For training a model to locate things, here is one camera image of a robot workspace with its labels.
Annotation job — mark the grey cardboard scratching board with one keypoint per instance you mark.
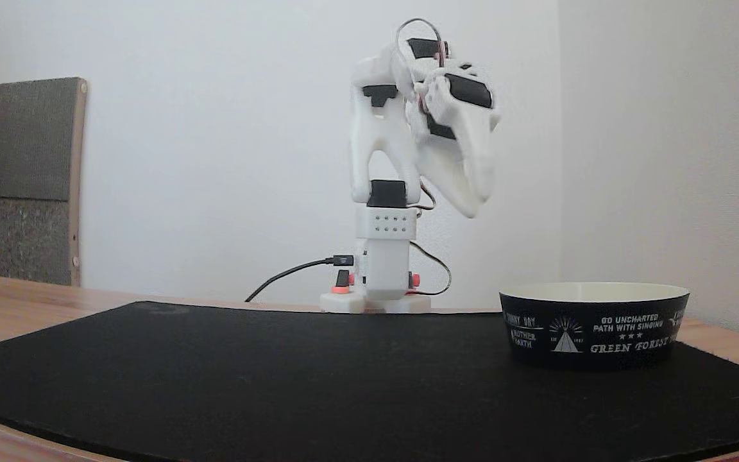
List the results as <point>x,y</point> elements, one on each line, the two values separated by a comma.
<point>20,186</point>

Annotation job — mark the black felt mat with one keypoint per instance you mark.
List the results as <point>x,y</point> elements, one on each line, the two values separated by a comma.
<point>369,398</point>

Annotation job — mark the black bowl with white print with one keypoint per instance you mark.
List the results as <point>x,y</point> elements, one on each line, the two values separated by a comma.
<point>600,333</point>

